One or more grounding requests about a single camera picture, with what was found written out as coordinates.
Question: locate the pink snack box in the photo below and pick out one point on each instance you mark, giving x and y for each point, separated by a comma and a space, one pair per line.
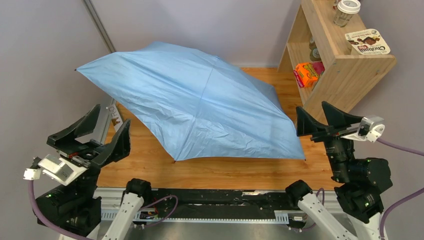
319, 67

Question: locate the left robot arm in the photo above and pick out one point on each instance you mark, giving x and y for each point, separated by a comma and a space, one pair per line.
71, 208

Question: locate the Chobani yogurt cup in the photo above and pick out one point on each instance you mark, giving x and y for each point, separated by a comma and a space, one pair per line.
367, 42

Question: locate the orange snack box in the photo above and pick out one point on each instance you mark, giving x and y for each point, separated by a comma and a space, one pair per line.
305, 75

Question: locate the aluminium frame post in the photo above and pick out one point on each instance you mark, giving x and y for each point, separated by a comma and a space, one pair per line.
92, 12

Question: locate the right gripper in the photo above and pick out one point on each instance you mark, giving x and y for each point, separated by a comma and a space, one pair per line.
330, 133

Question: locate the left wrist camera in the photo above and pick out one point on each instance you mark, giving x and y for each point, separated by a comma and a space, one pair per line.
59, 169

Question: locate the wooden shelf unit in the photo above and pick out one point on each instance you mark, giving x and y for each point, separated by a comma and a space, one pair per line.
347, 77

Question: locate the light blue folding umbrella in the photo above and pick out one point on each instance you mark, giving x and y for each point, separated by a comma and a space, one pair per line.
196, 104

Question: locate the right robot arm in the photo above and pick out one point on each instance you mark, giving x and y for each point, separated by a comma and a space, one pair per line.
361, 180

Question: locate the small bottle on shelf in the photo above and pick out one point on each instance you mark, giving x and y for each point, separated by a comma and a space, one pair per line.
314, 54

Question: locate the glass jar white lid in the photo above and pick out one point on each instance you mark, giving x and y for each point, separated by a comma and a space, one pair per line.
345, 10

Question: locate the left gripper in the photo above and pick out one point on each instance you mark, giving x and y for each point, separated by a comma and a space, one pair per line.
84, 152

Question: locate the small RO labelled box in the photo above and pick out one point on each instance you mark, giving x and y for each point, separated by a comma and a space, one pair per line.
115, 117

